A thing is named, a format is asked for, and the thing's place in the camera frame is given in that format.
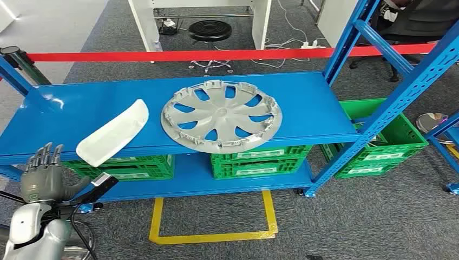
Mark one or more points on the white curved plastic part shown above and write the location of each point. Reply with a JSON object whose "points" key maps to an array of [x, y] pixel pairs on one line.
{"points": [[114, 132]]}

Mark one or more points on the white desk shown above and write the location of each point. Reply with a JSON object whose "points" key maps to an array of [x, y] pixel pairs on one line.
{"points": [[145, 25]]}

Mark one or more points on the grey plastic wheel hubcap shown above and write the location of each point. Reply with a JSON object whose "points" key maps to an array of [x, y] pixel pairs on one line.
{"points": [[218, 114]]}

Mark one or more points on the blue metal shelf rack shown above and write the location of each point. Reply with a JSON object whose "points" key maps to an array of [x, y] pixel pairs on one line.
{"points": [[89, 100], [444, 127]]}

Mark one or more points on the person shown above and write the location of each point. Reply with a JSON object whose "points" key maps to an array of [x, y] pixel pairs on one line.
{"points": [[423, 18]]}

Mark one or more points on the white furniture panel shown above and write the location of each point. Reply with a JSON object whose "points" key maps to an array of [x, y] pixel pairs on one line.
{"points": [[330, 18]]}

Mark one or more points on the black round stool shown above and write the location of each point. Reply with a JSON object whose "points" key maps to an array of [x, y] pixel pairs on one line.
{"points": [[209, 30]]}

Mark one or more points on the black office chair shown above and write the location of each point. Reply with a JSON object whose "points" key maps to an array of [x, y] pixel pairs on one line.
{"points": [[394, 73]]}

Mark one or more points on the red barrier belt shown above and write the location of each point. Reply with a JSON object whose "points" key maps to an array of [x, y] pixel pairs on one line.
{"points": [[179, 55]]}

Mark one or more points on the white power strip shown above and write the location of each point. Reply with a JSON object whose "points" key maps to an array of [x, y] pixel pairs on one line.
{"points": [[312, 45]]}

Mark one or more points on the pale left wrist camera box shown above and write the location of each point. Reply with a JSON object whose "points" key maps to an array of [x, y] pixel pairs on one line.
{"points": [[102, 179]]}

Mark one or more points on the chrome stanchion base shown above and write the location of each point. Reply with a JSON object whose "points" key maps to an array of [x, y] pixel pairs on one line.
{"points": [[428, 123]]}

